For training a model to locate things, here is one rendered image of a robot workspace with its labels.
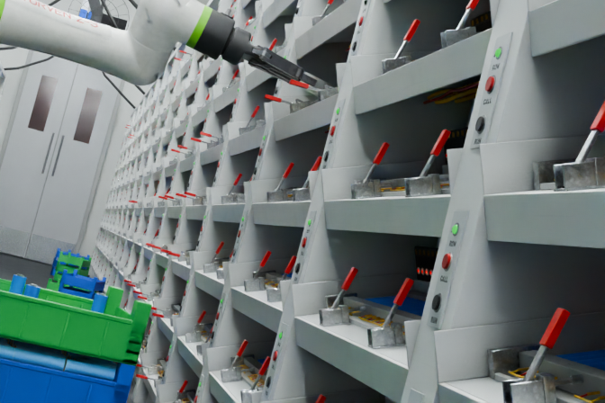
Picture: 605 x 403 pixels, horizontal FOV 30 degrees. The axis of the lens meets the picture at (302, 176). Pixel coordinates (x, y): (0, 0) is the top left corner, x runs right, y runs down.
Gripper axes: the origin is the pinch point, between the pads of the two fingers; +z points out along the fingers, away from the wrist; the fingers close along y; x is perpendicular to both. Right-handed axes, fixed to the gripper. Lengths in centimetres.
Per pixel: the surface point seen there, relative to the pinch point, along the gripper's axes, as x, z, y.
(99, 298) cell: 55, -27, -72
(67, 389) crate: 66, -26, -88
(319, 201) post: 28, 0, -54
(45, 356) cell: 63, -31, -88
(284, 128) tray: 10.8, -1.6, 1.8
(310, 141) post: 9.3, 6.7, 12.8
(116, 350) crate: 59, -23, -88
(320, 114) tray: 10.9, -2.0, -33.4
